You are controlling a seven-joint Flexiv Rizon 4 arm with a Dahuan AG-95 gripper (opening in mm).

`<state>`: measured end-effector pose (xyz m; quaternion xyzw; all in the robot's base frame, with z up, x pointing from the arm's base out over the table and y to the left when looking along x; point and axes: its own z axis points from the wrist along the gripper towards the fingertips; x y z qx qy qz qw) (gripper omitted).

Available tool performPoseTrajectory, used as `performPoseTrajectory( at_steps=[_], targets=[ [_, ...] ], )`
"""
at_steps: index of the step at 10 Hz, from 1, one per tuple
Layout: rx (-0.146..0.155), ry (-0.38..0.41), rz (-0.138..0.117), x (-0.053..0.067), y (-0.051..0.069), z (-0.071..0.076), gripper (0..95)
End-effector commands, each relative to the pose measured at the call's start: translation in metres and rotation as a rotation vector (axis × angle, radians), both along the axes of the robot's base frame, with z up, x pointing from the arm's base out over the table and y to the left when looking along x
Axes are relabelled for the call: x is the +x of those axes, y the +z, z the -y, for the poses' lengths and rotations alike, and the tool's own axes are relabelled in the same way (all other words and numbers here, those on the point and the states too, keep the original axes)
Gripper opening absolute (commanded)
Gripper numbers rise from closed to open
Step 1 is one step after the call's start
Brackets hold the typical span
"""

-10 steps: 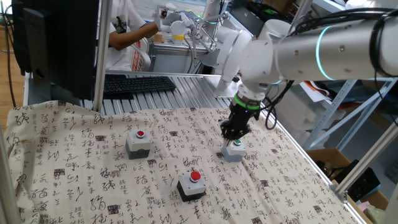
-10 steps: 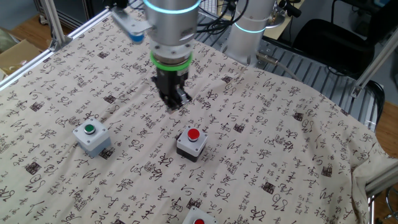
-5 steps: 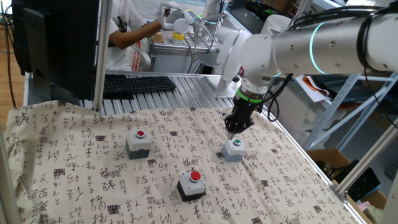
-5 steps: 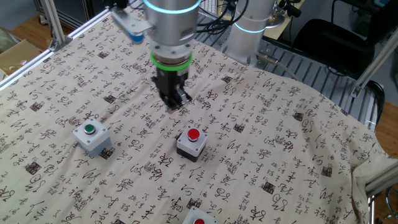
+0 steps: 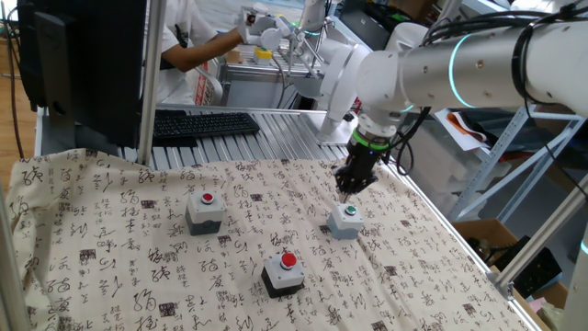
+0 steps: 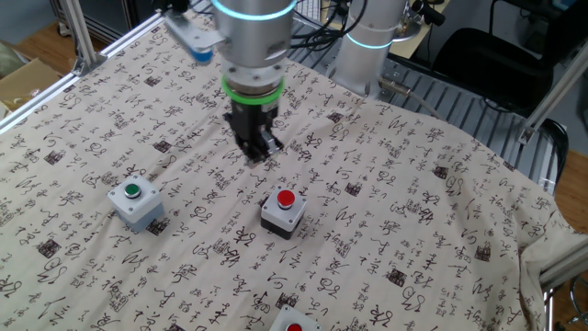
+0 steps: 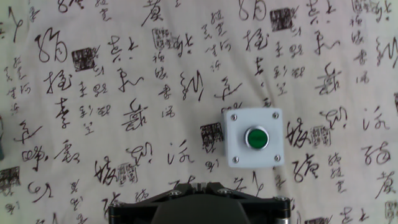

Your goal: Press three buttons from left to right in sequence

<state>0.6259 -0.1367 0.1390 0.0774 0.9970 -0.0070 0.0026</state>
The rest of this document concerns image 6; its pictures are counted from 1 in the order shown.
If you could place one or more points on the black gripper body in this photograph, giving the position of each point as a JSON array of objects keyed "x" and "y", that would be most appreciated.
[{"x": 252, "y": 122}]

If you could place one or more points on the olive green bag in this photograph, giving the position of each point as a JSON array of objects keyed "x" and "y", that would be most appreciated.
[{"x": 9, "y": 60}]

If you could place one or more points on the aluminium table edge rail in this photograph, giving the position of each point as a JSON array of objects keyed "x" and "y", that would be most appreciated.
[
  {"x": 55, "y": 89},
  {"x": 565, "y": 266}
]

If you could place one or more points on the dark equipment rack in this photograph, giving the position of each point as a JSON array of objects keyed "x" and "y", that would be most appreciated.
[{"x": 115, "y": 14}]

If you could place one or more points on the beige calligraphy print tablecloth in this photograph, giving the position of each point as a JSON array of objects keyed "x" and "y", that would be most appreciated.
[{"x": 390, "y": 253}]

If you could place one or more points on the beige desk board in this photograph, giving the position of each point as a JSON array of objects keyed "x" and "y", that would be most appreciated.
[{"x": 418, "y": 43}]

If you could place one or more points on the red mushroom button black-base box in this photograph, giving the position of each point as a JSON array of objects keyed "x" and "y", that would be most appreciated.
[{"x": 275, "y": 216}]

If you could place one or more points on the silver wrist camera blue end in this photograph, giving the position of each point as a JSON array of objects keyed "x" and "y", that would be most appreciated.
[{"x": 193, "y": 37}]

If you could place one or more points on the red button grey-base box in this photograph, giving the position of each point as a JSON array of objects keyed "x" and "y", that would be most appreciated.
[{"x": 282, "y": 322}]

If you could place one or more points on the green button white box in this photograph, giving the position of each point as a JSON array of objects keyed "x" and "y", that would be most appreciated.
[{"x": 142, "y": 197}]

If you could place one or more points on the black office chair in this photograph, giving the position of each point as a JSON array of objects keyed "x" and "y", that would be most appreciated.
[{"x": 491, "y": 64}]

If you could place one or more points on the brown cardboard box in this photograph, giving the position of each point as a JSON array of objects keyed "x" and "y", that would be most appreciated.
[{"x": 27, "y": 83}]

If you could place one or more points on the black webcam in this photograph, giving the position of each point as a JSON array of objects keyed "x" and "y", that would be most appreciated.
[{"x": 429, "y": 13}]

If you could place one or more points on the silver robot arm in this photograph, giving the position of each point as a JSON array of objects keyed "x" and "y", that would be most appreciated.
[{"x": 252, "y": 41}]

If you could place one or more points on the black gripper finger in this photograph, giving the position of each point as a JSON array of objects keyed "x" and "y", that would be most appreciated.
[
  {"x": 270, "y": 143},
  {"x": 232, "y": 126}
]

